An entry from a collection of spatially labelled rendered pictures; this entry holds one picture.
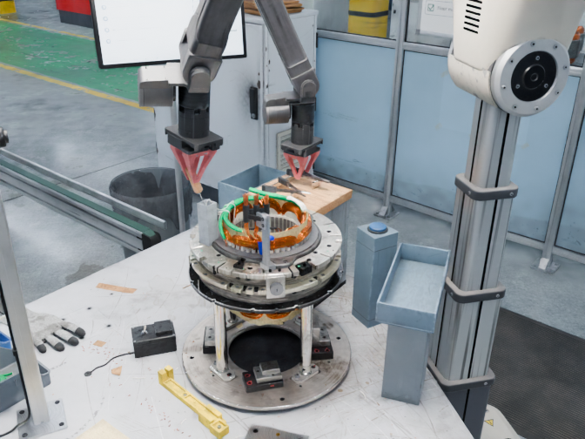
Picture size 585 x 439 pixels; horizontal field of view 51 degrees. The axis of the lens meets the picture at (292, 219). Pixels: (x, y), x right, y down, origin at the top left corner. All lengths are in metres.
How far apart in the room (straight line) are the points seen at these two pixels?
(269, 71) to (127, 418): 2.49
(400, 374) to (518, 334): 1.71
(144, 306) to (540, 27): 1.13
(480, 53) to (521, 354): 1.84
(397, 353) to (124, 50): 1.39
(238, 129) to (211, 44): 2.68
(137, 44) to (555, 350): 2.11
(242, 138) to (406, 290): 2.54
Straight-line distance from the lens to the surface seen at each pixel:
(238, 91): 3.63
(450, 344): 1.57
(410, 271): 1.34
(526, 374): 2.79
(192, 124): 1.14
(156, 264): 1.86
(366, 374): 1.44
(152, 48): 2.22
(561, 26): 1.28
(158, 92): 1.11
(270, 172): 1.74
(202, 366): 1.42
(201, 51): 1.04
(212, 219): 1.25
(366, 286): 1.52
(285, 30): 1.45
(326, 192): 1.59
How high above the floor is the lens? 1.70
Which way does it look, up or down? 26 degrees down
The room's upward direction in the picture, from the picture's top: 1 degrees clockwise
